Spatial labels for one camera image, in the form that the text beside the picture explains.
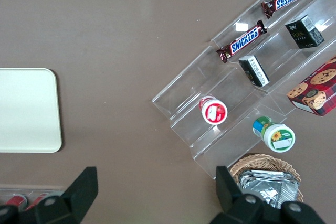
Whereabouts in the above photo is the clear acrylic stepped stand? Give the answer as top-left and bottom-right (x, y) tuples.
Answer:
(209, 0), (336, 118)
(151, 45), (288, 180)

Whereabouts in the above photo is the cream plastic tray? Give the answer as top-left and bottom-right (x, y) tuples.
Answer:
(0, 67), (62, 153)

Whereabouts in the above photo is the silver foil wrapped pack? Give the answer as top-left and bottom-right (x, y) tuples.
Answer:
(238, 169), (301, 209)

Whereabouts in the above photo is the clear acrylic bottle rack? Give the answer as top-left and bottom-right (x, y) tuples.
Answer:
(0, 183), (66, 210)

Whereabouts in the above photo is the red chocolate chip cookie box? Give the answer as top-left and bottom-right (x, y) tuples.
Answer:
(286, 55), (336, 117)

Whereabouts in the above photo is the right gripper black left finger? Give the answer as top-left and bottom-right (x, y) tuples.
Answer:
(18, 166), (99, 224)

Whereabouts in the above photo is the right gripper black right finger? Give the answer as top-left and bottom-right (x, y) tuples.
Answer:
(209, 165), (280, 224)

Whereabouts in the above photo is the light wicker basket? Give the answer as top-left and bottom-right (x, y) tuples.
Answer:
(229, 153), (305, 204)

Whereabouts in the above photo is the small black carton box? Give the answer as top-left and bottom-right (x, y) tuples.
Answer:
(238, 55), (270, 88)
(285, 14), (325, 49)

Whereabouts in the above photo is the green lid sunflower cup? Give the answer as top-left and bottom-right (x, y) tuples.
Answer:
(252, 116), (296, 153)

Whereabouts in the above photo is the red cola bottle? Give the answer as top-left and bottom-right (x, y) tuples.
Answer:
(4, 194), (28, 209)
(25, 192), (51, 210)

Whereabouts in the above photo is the red lid strawberry cup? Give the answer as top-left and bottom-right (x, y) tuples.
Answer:
(198, 95), (228, 125)

